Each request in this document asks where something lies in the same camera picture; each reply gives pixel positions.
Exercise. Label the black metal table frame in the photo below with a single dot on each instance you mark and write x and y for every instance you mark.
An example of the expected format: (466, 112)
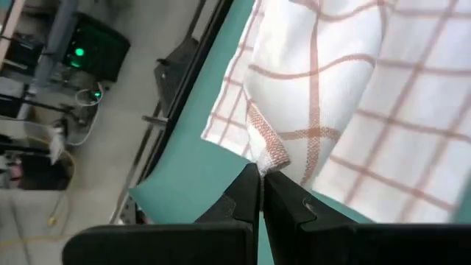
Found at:
(158, 147)

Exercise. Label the white red-checked towel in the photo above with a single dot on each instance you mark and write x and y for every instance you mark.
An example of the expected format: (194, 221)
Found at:
(331, 92)

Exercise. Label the black equipment box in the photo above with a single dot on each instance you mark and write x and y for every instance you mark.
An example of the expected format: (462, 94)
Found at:
(24, 49)

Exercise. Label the green table mat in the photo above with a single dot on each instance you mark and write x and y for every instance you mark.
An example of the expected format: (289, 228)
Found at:
(191, 165)

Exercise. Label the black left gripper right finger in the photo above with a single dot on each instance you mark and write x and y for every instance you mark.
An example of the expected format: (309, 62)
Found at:
(368, 246)

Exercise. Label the grey metal post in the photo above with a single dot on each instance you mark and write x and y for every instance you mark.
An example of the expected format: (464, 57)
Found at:
(55, 37)

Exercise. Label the black floor bag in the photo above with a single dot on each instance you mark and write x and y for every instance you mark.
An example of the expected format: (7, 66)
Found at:
(40, 176)

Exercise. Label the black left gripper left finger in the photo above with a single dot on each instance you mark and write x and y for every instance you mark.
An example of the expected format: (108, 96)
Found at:
(184, 246)

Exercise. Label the black box green lights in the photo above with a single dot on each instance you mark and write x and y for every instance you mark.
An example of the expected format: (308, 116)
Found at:
(106, 55)

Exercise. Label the white power strip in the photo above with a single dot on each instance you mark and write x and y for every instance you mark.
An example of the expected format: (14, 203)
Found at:
(57, 143)

